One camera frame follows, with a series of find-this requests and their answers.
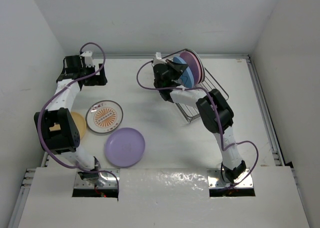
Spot blue plastic plate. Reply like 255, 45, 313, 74
173, 56, 195, 88

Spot white plate green rim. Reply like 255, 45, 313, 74
185, 48, 206, 84

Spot purple plastic plate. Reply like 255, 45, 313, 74
104, 128, 146, 168

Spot pink plastic plate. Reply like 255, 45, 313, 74
193, 51, 203, 84

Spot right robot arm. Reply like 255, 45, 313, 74
153, 61, 247, 183

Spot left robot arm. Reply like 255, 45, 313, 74
34, 51, 107, 185

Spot white plate orange sunburst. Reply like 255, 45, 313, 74
85, 100, 124, 134

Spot yellow plastic plate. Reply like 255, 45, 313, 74
70, 112, 87, 139

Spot white front cover board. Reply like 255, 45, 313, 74
19, 167, 309, 228

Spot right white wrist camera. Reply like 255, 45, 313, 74
152, 52, 166, 66

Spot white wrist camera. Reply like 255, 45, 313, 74
80, 50, 95, 67
152, 52, 166, 66

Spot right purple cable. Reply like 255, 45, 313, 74
136, 59, 260, 190

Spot purple cable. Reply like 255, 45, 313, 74
36, 42, 120, 193
136, 59, 260, 190

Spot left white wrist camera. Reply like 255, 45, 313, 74
80, 50, 95, 67

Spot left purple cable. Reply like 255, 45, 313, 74
36, 42, 120, 193

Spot metal wire dish rack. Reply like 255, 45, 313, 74
174, 48, 230, 124

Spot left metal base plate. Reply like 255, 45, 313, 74
74, 169, 120, 190

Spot metal base plate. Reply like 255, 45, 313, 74
74, 169, 120, 190
207, 168, 254, 189

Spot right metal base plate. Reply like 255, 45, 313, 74
207, 168, 254, 189

